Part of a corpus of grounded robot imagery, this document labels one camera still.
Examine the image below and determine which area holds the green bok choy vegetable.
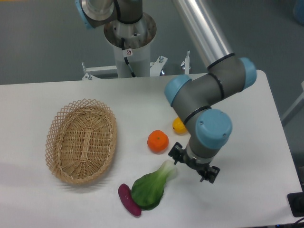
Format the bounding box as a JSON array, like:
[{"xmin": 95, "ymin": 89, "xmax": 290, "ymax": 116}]
[{"xmin": 131, "ymin": 160, "xmax": 177, "ymax": 210}]

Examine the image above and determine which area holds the white table clamp bracket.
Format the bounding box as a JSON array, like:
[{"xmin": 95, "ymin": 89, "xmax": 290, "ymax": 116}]
[{"xmin": 180, "ymin": 50, "xmax": 191, "ymax": 75}]

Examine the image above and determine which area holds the purple eggplant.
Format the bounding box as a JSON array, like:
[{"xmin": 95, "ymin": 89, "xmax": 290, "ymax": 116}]
[{"xmin": 118, "ymin": 183, "xmax": 142, "ymax": 217}]

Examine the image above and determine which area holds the orange tangerine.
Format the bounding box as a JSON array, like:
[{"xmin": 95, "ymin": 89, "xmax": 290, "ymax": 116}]
[{"xmin": 147, "ymin": 130, "xmax": 169, "ymax": 153}]

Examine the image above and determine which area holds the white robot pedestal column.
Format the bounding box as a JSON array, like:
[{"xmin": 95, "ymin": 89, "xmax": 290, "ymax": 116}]
[{"xmin": 104, "ymin": 13, "xmax": 157, "ymax": 78}]

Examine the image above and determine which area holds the yellow mango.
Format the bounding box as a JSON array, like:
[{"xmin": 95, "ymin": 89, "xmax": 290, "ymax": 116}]
[{"xmin": 172, "ymin": 117, "xmax": 187, "ymax": 134}]

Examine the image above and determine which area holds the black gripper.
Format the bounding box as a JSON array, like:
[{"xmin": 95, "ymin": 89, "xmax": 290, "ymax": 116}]
[{"xmin": 168, "ymin": 142, "xmax": 220, "ymax": 183}]

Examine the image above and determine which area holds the black device at table edge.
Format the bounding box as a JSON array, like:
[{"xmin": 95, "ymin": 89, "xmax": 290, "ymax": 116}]
[{"xmin": 287, "ymin": 192, "xmax": 304, "ymax": 217}]

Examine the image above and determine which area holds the woven wicker basket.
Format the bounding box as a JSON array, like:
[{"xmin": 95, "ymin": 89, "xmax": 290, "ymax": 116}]
[{"xmin": 45, "ymin": 99, "xmax": 117, "ymax": 184}]

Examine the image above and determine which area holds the white metal base bracket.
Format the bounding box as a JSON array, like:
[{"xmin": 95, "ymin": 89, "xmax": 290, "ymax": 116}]
[{"xmin": 81, "ymin": 56, "xmax": 168, "ymax": 80}]

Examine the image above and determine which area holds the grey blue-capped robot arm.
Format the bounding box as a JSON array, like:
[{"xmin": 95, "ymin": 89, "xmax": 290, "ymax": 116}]
[{"xmin": 75, "ymin": 0, "xmax": 257, "ymax": 182}]

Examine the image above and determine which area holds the black cable on pedestal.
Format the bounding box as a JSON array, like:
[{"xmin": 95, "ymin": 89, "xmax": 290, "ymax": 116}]
[{"xmin": 121, "ymin": 37, "xmax": 137, "ymax": 78}]

